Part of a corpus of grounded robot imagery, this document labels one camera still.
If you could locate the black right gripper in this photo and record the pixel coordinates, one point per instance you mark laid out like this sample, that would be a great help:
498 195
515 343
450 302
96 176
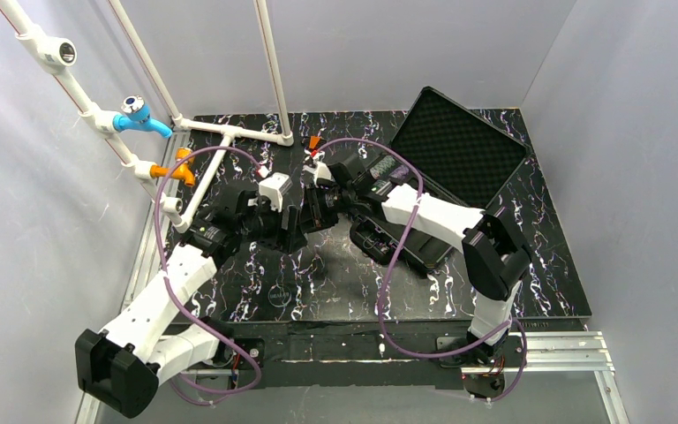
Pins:
318 208

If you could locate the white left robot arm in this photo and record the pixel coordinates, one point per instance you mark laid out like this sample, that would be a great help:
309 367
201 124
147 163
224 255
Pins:
124 363

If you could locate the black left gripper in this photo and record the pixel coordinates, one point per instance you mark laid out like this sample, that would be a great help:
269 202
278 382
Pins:
283 228

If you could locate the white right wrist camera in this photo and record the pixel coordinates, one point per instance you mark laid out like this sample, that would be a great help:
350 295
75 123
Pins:
318 172

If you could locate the small orange black brush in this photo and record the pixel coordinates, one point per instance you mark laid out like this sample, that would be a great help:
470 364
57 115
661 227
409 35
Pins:
312 143

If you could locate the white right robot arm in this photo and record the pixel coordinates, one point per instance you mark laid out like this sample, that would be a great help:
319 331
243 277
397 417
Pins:
497 255

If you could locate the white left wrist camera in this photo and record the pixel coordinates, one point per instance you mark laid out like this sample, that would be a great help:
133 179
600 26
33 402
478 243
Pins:
274 188

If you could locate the blue plastic faucet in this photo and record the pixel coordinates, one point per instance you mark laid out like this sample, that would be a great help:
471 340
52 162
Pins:
136 115

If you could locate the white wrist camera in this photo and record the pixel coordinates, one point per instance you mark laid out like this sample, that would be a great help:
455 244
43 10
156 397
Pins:
318 172
274 188

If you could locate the clear dealer button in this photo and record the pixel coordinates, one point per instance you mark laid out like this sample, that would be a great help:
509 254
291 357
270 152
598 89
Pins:
279 296

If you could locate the black poker set case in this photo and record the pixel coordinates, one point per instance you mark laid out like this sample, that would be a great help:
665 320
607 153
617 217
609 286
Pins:
463 159

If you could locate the aluminium rail frame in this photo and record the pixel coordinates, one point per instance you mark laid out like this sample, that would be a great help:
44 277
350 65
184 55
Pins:
381 343

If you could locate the purple poker chip stack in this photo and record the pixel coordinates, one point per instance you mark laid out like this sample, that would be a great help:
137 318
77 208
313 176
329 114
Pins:
402 174

